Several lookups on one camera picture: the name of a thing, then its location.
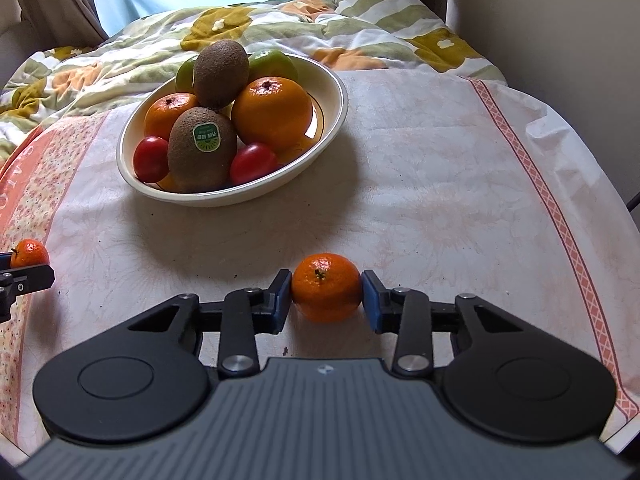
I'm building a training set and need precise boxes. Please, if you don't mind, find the medium orange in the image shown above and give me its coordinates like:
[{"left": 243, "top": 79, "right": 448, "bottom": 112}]
[{"left": 144, "top": 93, "right": 200, "bottom": 141}]

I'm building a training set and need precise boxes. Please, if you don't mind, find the floral striped quilt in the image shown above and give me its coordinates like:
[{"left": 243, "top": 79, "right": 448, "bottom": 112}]
[{"left": 0, "top": 0, "right": 508, "bottom": 171}]

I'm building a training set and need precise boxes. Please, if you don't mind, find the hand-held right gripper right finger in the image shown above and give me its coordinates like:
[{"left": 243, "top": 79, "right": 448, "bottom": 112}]
[{"left": 361, "top": 269, "right": 526, "bottom": 376}]

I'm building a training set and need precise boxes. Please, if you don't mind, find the large orange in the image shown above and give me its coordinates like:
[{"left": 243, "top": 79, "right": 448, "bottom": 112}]
[{"left": 231, "top": 76, "right": 313, "bottom": 150}]

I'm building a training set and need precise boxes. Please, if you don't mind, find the brown kiwi with green sticker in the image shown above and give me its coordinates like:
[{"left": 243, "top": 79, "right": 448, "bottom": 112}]
[
  {"left": 193, "top": 39, "right": 250, "bottom": 110},
  {"left": 167, "top": 107, "right": 238, "bottom": 193}
]

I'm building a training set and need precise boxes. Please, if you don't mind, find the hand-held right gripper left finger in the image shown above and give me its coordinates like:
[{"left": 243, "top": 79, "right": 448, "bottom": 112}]
[{"left": 127, "top": 269, "right": 293, "bottom": 378}]

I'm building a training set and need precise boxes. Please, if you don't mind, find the cream bowl with duck print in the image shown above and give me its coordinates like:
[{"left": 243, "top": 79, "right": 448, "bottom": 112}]
[{"left": 116, "top": 51, "right": 349, "bottom": 207}]

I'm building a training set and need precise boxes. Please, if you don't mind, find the beige headboard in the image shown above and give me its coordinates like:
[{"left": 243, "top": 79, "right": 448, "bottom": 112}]
[{"left": 0, "top": 20, "right": 36, "bottom": 86}]

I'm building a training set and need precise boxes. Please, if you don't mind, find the small mandarin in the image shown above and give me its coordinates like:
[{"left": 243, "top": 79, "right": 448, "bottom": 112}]
[
  {"left": 291, "top": 253, "right": 362, "bottom": 324},
  {"left": 10, "top": 240, "right": 51, "bottom": 268}
]

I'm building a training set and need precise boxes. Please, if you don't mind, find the pink floral towel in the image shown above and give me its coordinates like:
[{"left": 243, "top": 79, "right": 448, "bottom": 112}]
[{"left": 0, "top": 69, "right": 640, "bottom": 441}]

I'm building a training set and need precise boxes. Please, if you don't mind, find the green apple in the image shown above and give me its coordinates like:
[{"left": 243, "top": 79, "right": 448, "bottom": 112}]
[
  {"left": 247, "top": 49, "right": 298, "bottom": 83},
  {"left": 175, "top": 56, "right": 198, "bottom": 93}
]

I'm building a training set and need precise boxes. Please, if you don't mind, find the red tomato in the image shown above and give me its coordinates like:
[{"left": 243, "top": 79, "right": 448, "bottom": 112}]
[
  {"left": 133, "top": 136, "right": 170, "bottom": 184},
  {"left": 230, "top": 142, "right": 278, "bottom": 186}
]

